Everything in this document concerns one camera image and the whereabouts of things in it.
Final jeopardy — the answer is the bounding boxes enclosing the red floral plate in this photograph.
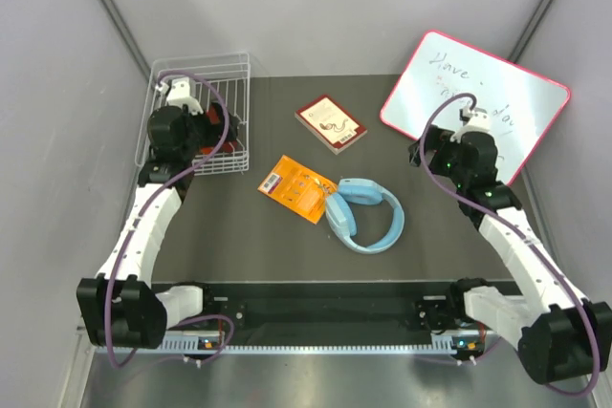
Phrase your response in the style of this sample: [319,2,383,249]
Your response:
[205,100,225,130]

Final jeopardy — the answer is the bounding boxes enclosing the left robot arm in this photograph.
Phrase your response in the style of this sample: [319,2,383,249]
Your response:
[76,100,237,349]

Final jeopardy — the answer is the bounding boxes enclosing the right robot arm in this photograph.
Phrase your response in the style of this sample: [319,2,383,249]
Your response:
[409,126,611,385]

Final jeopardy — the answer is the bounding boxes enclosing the pink framed whiteboard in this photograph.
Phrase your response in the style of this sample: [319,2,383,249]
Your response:
[379,30,572,186]

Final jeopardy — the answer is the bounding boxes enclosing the light blue headphones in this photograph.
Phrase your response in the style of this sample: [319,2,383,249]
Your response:
[325,178,405,255]

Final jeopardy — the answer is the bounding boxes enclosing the orange book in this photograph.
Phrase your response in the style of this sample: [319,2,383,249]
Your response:
[257,155,338,225]

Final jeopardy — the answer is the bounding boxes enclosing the red and cream book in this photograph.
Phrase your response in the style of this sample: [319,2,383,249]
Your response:
[295,95,367,155]

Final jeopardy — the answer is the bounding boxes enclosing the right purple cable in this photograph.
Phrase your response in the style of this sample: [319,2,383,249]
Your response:
[418,92,601,398]

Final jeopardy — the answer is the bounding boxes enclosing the purple cable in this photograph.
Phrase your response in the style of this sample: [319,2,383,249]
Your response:
[104,70,235,371]
[418,92,601,398]

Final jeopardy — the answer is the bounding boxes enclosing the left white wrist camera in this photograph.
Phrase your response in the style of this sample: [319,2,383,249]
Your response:
[155,76,204,116]

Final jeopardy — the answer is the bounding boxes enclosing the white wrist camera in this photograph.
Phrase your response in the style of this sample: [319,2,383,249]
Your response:
[450,106,492,143]
[155,76,204,116]

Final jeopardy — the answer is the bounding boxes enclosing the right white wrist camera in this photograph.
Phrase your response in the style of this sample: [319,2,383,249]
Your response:
[450,106,492,143]

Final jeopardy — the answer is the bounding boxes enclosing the white wire dish rack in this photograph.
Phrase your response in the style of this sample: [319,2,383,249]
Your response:
[134,52,251,176]

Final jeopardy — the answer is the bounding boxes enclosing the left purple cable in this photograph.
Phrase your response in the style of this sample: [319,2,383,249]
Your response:
[104,70,235,371]

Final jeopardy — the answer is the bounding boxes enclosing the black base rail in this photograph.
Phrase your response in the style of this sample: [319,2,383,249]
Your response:
[204,281,449,347]

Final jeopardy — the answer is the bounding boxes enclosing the grey slotted cable duct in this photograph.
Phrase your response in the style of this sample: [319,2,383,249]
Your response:
[138,333,485,356]

